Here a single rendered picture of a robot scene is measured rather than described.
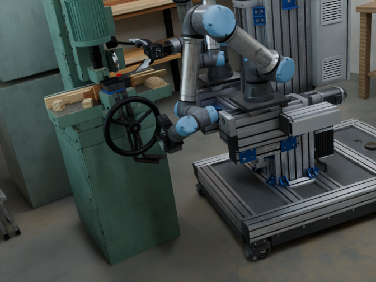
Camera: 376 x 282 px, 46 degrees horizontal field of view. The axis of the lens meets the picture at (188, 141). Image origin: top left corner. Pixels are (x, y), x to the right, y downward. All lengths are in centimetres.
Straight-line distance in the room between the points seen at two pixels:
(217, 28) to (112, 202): 111
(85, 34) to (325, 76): 124
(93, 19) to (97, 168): 72
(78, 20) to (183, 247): 133
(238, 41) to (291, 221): 100
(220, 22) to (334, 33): 87
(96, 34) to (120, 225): 99
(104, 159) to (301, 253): 113
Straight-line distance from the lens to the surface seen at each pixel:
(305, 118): 217
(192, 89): 191
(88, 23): 221
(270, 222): 232
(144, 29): 501
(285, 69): 201
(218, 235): 263
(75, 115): 217
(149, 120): 231
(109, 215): 242
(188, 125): 176
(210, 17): 174
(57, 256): 279
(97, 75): 228
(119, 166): 232
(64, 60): 249
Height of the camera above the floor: 154
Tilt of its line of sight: 24 degrees down
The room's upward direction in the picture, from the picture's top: 8 degrees counter-clockwise
